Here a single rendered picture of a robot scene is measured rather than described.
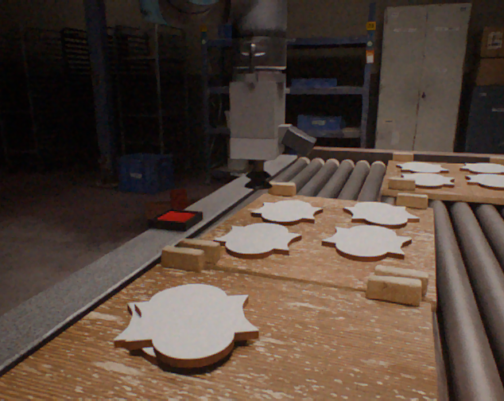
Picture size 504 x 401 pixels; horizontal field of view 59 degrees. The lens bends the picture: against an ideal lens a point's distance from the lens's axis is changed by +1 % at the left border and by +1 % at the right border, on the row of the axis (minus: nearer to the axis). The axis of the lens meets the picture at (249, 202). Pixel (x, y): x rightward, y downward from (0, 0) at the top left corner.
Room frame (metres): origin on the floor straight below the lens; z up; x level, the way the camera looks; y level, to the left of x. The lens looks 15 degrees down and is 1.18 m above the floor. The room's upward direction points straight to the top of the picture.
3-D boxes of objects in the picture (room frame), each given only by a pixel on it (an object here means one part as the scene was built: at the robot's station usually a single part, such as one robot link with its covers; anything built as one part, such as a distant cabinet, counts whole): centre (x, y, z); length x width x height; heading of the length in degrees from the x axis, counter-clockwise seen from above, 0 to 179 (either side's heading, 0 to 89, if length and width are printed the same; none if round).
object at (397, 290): (0.46, -0.16, 0.95); 0.06 x 0.02 x 0.03; 70
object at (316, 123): (5.14, -0.83, 0.72); 0.50 x 0.38 x 0.16; 68
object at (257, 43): (0.64, -0.01, 1.21); 0.08 x 0.08 x 0.05
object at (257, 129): (0.64, -0.03, 1.13); 0.12 x 0.09 x 0.16; 76
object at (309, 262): (0.71, -0.13, 0.93); 0.41 x 0.35 x 0.02; 159
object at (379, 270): (0.48, -0.18, 0.95); 0.06 x 0.02 x 0.03; 69
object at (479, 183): (1.13, -0.54, 0.94); 0.41 x 0.35 x 0.04; 161
